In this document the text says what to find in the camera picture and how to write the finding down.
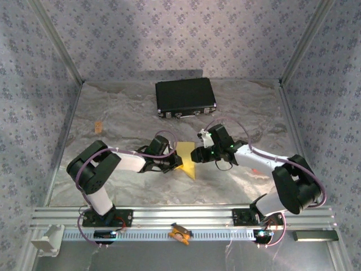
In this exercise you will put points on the yellow square paper sheet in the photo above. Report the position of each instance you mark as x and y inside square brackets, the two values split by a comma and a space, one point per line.
[187, 152]

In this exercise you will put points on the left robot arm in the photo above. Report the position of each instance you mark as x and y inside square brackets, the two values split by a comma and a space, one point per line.
[98, 200]

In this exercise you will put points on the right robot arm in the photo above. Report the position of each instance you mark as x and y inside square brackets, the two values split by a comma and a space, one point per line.
[253, 161]

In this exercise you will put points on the small red block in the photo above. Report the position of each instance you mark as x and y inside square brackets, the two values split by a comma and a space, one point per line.
[256, 171]

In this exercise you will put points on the black hard case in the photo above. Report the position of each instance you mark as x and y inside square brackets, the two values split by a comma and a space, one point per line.
[183, 94]

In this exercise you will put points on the small orange tag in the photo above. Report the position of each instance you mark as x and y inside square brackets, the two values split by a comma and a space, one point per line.
[97, 127]

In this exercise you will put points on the small orange yellow gadget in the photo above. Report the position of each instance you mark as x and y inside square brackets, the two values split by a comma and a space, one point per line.
[179, 234]

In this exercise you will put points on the black controller board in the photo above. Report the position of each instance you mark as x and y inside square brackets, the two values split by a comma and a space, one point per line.
[262, 234]
[104, 234]

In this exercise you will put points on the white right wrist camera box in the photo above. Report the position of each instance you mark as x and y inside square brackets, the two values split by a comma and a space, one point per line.
[205, 138]

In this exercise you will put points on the aluminium side rail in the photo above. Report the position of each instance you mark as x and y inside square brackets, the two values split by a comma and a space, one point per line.
[61, 141]
[294, 127]

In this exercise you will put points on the aluminium front rail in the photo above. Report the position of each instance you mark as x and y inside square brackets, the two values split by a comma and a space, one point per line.
[180, 214]

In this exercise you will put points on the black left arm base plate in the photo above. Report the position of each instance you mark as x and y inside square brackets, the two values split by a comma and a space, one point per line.
[127, 218]

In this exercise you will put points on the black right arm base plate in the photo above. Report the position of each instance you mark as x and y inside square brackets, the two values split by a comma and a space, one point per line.
[239, 217]

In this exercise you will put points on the aluminium frame post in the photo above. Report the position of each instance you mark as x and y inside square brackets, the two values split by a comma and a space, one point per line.
[56, 42]
[307, 42]

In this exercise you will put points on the white plastic bracket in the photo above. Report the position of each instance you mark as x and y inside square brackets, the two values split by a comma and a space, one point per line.
[46, 240]

